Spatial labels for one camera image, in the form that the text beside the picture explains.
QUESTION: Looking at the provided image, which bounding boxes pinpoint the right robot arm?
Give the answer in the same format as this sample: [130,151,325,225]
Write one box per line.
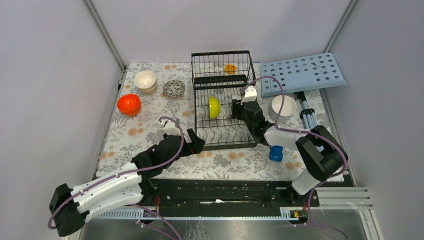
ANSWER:
[231,99,348,206]

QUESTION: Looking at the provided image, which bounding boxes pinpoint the pink patterned bowl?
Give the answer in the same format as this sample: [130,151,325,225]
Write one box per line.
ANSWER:
[162,80,186,98]

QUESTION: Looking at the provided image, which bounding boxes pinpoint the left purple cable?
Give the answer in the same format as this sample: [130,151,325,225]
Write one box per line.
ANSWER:
[47,116,185,230]

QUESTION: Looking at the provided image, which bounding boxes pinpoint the purple cable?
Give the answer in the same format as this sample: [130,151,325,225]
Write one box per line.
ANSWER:
[241,75,349,240]
[47,116,185,230]

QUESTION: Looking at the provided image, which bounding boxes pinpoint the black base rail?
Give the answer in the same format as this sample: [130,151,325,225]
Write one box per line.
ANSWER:
[136,178,320,218]

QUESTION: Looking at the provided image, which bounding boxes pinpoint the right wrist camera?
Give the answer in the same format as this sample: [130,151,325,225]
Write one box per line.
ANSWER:
[240,85,258,105]

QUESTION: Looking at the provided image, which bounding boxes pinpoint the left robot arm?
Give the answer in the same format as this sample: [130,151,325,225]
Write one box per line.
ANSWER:
[48,128,205,237]

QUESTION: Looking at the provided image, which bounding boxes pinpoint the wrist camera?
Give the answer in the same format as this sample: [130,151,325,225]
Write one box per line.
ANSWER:
[240,85,258,105]
[159,117,181,136]

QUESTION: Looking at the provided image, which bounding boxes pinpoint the blue tripod legs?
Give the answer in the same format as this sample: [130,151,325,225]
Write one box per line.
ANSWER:
[295,91,318,129]

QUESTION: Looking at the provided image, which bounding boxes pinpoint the blue perforated stand tray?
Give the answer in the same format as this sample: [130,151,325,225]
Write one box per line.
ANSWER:
[260,52,347,94]

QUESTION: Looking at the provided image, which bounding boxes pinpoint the yellow-green bowl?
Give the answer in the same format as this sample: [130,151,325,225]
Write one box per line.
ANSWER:
[208,96,221,120]

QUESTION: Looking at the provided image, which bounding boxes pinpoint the beige patterned bowl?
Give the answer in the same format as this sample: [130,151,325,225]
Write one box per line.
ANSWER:
[133,70,157,90]

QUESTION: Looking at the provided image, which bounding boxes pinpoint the orange bowl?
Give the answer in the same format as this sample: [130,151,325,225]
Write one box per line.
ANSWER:
[123,104,142,117]
[116,93,142,113]

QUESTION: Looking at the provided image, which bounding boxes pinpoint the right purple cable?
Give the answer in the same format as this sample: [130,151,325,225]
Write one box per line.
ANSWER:
[241,75,349,240]

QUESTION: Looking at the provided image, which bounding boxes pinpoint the blue toy car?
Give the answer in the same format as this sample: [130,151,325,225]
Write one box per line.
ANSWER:
[268,145,284,162]

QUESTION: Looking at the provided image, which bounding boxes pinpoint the white bowl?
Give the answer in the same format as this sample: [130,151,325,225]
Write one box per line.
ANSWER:
[268,107,295,121]
[270,95,297,112]

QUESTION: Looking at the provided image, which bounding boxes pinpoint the yellow toy block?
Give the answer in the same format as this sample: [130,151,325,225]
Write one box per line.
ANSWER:
[224,64,237,75]

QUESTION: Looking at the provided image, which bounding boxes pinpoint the black wire dish rack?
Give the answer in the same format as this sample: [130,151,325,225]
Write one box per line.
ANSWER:
[191,50,257,151]

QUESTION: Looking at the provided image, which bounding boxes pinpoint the floral table mat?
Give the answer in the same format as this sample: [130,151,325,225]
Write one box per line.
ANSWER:
[96,62,345,182]

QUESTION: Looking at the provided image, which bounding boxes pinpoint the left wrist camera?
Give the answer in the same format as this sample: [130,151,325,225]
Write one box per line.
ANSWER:
[159,117,181,136]

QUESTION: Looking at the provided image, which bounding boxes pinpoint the plain beige bowl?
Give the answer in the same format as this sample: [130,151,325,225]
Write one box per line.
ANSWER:
[139,83,158,95]

